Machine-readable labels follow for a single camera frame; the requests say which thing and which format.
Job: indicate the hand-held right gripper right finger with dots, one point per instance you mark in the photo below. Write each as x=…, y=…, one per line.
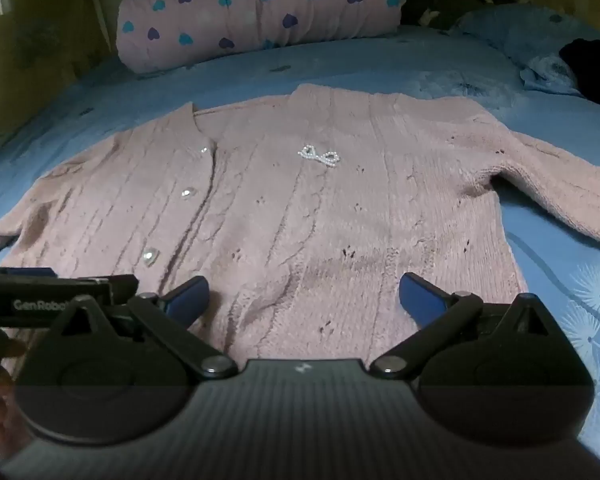
x=420, y=296

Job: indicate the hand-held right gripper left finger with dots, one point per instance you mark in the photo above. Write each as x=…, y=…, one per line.
x=190, y=296

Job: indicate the pink knitted cardigan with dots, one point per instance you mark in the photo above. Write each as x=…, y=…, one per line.
x=330, y=210

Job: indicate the blue bed sheet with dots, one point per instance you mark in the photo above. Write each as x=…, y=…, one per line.
x=380, y=67

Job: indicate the blue pillow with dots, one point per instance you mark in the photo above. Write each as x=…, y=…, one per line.
x=520, y=35

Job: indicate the pink pillow with hearts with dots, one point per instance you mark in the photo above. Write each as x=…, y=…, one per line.
x=260, y=15

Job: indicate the black and white cloth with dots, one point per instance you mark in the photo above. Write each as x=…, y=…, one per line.
x=450, y=0

